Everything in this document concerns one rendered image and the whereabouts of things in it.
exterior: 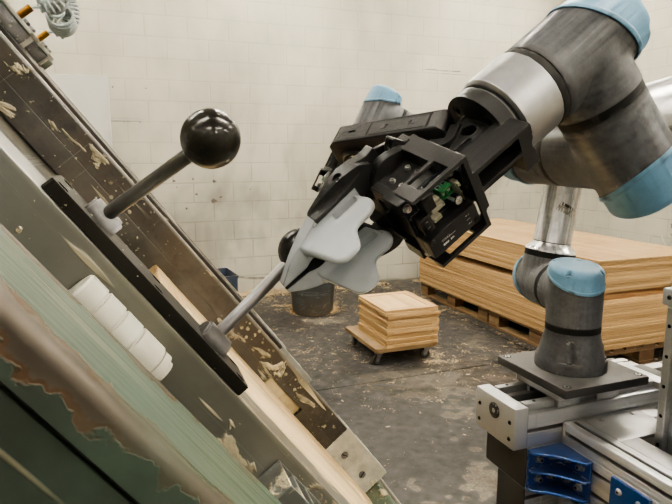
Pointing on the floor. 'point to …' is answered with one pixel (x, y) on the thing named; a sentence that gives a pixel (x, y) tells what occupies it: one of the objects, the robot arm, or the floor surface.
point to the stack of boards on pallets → (643, 266)
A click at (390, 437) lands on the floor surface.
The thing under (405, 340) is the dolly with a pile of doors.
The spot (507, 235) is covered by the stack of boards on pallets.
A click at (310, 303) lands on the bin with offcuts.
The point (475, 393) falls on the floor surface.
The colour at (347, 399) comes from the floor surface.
